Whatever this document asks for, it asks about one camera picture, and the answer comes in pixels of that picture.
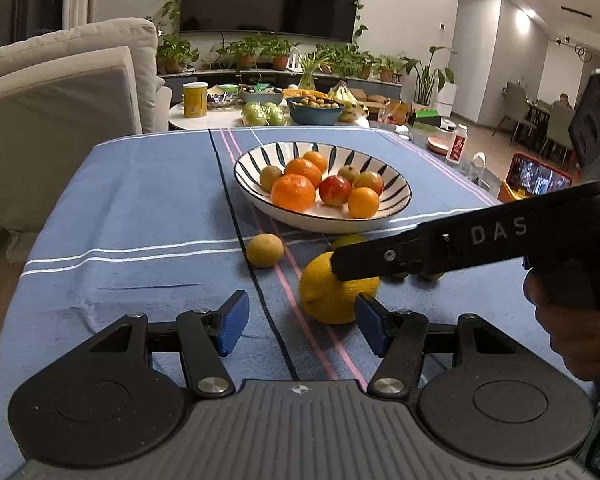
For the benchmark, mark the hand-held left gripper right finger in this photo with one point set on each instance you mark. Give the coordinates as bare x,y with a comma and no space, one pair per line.
371,325

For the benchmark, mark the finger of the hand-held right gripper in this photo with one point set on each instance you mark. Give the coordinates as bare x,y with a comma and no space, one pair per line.
380,260

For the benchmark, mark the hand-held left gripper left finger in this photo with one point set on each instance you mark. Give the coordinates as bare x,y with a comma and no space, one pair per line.
232,325

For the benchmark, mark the yellow lemon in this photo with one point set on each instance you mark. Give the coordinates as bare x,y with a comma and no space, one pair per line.
330,300

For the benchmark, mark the pale smooth orange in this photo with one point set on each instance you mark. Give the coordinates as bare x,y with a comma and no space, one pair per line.
363,202

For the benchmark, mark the white bowl with dark stripes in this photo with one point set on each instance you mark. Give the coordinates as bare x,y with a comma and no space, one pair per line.
395,195

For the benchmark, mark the small yellow red apple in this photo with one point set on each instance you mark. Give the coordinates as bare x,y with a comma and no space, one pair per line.
369,182

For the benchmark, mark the brown round fruit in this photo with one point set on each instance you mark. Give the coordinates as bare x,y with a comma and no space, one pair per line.
349,241
269,177
349,172
264,250

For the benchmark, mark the large mandarin orange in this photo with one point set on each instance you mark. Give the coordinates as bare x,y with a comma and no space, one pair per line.
293,192

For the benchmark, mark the person's right hand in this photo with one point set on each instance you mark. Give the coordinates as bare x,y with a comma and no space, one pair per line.
575,340

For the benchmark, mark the phone in orange case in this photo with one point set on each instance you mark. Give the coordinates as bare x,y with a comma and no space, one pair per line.
540,177

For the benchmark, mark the grey dining chair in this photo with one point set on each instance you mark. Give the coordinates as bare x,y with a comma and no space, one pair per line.
515,105
557,130

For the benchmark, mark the dark stone table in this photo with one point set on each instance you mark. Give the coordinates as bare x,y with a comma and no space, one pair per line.
430,167

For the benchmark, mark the small white object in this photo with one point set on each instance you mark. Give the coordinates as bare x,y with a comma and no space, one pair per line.
479,165

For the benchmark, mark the pink dish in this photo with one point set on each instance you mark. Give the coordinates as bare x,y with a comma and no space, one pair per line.
437,144

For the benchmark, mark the bottle with red label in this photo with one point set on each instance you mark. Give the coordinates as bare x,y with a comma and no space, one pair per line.
457,146

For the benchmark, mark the blue striped tablecloth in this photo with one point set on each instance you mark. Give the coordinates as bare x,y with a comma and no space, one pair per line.
145,210

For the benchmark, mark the green box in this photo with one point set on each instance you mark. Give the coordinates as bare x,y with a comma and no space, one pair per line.
427,119

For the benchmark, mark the cardboard boxes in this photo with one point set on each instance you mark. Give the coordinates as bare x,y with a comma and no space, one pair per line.
380,102

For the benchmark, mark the blue bowl of small fruit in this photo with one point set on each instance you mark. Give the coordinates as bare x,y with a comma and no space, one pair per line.
314,114

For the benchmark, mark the bunch of bananas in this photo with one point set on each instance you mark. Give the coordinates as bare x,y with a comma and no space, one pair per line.
347,97

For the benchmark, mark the white floor appliance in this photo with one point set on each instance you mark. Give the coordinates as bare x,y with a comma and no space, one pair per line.
447,100

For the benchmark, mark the pendant lamp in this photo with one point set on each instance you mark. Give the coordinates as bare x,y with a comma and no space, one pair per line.
577,35

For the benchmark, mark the potted green plant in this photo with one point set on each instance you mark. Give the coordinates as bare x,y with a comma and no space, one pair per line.
350,60
280,52
245,52
387,67
172,52

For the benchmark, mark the tall leafy floor plant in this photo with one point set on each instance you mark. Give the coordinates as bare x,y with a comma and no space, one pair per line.
432,72

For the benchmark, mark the glass vase with plant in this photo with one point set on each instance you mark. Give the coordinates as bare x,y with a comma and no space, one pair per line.
306,77

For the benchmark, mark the teal bowl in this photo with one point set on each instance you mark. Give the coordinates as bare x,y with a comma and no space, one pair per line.
260,97

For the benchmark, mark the white round coffee table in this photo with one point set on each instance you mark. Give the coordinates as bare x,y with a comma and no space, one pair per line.
220,121

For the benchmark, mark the yellow can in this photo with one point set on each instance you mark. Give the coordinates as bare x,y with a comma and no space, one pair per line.
195,101

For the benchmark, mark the dark television cabinet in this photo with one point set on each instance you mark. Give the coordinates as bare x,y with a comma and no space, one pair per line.
220,76

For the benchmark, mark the beige armchair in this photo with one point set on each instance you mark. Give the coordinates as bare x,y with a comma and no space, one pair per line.
55,110

